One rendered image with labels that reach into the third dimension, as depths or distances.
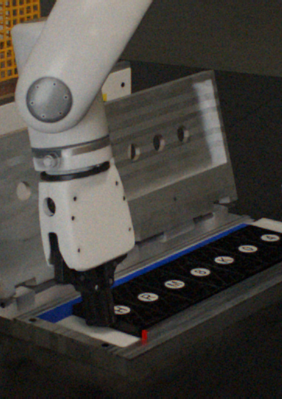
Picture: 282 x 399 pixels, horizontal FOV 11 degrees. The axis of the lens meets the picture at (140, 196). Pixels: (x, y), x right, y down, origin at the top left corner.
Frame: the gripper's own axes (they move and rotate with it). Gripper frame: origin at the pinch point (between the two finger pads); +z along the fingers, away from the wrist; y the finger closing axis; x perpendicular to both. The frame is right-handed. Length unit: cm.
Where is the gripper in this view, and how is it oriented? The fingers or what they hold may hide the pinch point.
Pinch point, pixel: (98, 306)
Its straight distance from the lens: 165.0
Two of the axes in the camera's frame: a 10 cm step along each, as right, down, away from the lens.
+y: 6.3, -2.5, 7.3
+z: 1.6, 9.7, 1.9
